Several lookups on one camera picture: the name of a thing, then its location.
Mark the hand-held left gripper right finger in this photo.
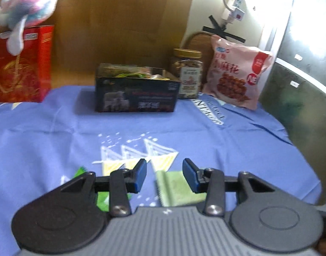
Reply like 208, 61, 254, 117
182, 159, 281, 217

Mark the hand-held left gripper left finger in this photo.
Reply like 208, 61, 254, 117
49, 159, 148, 217

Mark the pale green snack packet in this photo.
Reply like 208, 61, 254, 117
155, 170, 208, 207

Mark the dark green snack packet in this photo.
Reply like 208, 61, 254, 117
72, 166, 111, 212

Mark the black cardboard box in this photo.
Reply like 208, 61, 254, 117
95, 63, 181, 113

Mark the green printed packet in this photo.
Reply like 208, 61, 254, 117
115, 72, 143, 79

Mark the blue printed cloth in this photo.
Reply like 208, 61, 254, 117
0, 85, 323, 256

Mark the clear nut jar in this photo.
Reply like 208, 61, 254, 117
171, 48, 203, 100

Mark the large pink snack bag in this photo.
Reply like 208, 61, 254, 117
202, 34, 274, 111

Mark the dark green glass panel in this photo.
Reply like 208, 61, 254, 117
259, 59, 326, 206

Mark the black tape cross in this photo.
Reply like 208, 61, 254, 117
202, 15, 247, 43

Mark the wooden board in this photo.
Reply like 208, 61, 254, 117
0, 0, 198, 91

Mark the red gift box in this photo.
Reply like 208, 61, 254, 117
0, 25, 55, 103

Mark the white power strip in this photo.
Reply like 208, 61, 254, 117
221, 0, 246, 23

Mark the pink and blue plush toy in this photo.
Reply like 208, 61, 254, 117
0, 0, 65, 56

